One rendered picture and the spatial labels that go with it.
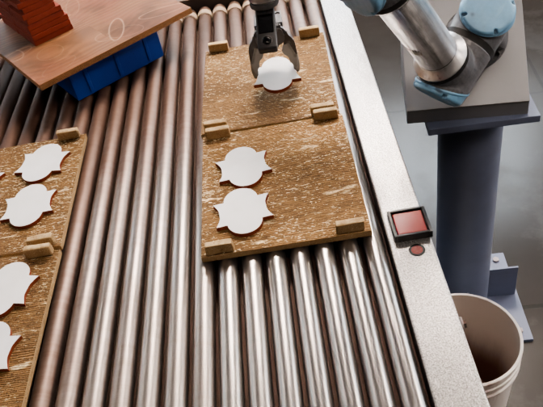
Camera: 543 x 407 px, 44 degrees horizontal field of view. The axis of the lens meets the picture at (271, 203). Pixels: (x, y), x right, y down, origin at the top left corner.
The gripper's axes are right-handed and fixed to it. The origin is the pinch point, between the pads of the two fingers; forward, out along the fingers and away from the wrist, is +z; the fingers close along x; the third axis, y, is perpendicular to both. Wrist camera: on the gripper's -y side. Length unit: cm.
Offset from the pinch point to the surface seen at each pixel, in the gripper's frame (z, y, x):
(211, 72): 4.5, 13.9, 18.8
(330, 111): 2.2, -16.8, -12.1
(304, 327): 7, -76, -1
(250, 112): 4.6, -8.6, 8.0
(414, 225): 5, -56, -25
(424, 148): 98, 80, -54
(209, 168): 4.6, -28.6, 18.0
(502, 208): 98, 36, -75
